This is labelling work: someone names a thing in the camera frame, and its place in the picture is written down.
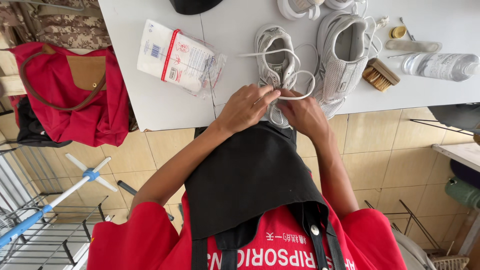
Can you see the person's left hand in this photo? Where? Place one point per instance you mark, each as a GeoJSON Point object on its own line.
{"type": "Point", "coordinates": [243, 110]}

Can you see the person's right hand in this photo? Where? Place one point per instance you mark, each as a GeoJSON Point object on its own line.
{"type": "Point", "coordinates": [305, 116]}

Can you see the person's right fingers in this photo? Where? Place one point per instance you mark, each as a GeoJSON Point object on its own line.
{"type": "Point", "coordinates": [287, 105]}

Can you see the person's left fingers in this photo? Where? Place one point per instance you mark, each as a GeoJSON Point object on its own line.
{"type": "Point", "coordinates": [264, 93]}

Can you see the white shoelace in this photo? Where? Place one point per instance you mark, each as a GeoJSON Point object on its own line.
{"type": "Point", "coordinates": [375, 30]}
{"type": "Point", "coordinates": [296, 75]}

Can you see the grey mesh sneaker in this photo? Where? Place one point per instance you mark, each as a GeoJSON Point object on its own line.
{"type": "Point", "coordinates": [341, 63]}
{"type": "Point", "coordinates": [275, 62]}

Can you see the black apron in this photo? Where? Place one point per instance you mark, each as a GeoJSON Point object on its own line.
{"type": "Point", "coordinates": [247, 180]}

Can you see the plastic pack of cotton pads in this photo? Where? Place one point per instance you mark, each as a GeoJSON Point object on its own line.
{"type": "Point", "coordinates": [180, 58]}

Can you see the white sneaker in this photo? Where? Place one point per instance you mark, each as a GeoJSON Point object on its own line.
{"type": "Point", "coordinates": [339, 3]}
{"type": "Point", "coordinates": [298, 8]}

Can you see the wooden shoe brush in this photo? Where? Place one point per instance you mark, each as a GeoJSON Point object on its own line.
{"type": "Point", "coordinates": [380, 73]}

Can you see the black round object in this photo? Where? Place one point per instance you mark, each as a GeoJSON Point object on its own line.
{"type": "Point", "coordinates": [195, 5]}

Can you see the thin metal pick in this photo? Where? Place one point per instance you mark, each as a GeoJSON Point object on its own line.
{"type": "Point", "coordinates": [399, 55]}

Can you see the small gold tin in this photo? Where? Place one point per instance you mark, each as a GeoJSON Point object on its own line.
{"type": "Point", "coordinates": [397, 32]}

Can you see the grey shoe insole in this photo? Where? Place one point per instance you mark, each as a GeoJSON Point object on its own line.
{"type": "Point", "coordinates": [412, 45]}

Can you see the thin metal tool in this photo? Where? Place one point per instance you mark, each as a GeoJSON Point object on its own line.
{"type": "Point", "coordinates": [407, 28]}

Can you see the clear plastic bottle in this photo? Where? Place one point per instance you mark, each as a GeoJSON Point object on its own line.
{"type": "Point", "coordinates": [438, 66]}

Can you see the grey cloth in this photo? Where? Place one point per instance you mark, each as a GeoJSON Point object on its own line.
{"type": "Point", "coordinates": [455, 116]}

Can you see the white shelf with rolls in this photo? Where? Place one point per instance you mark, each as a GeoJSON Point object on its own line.
{"type": "Point", "coordinates": [463, 176]}

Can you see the red printed shirt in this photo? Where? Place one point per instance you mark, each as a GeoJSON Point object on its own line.
{"type": "Point", "coordinates": [135, 243]}

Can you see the black bag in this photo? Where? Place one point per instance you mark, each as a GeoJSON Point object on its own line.
{"type": "Point", "coordinates": [32, 129]}

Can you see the wooden bench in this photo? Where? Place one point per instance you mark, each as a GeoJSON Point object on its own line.
{"type": "Point", "coordinates": [11, 80]}

